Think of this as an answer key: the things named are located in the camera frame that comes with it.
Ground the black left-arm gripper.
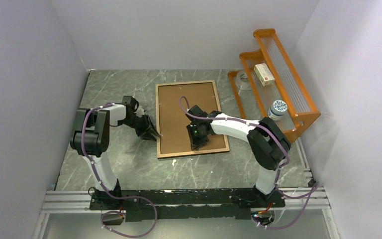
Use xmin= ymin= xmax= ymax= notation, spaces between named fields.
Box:
xmin=118 ymin=114 xmax=160 ymax=142

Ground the light wooden picture frame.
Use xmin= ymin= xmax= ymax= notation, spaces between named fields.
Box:
xmin=155 ymin=80 xmax=230 ymax=159

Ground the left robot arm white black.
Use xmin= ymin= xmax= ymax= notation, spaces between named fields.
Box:
xmin=70 ymin=96 xmax=161 ymax=209

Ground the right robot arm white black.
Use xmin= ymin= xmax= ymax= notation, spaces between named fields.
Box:
xmin=186 ymin=105 xmax=291 ymax=207

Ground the blue white ceramic jar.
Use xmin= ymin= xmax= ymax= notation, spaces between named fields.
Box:
xmin=267 ymin=100 xmax=288 ymax=121

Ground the orange wooden shelf rack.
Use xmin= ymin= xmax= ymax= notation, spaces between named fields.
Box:
xmin=239 ymin=28 xmax=321 ymax=143

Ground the white red medicine box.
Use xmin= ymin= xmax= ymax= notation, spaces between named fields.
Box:
xmin=254 ymin=63 xmax=275 ymax=86

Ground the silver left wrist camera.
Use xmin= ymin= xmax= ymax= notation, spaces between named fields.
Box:
xmin=134 ymin=106 xmax=145 ymax=118

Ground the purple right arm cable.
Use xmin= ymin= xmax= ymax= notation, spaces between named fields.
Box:
xmin=179 ymin=96 xmax=320 ymax=231

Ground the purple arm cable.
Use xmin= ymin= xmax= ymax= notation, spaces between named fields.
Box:
xmin=80 ymin=103 xmax=158 ymax=238
xmin=179 ymin=96 xmax=320 ymax=231

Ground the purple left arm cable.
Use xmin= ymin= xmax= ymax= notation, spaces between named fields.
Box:
xmin=80 ymin=103 xmax=158 ymax=238

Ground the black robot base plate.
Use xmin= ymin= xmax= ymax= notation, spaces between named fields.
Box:
xmin=89 ymin=188 xmax=286 ymax=222

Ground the aluminium rail frame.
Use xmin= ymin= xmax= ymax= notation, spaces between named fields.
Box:
xmin=33 ymin=139 xmax=340 ymax=239

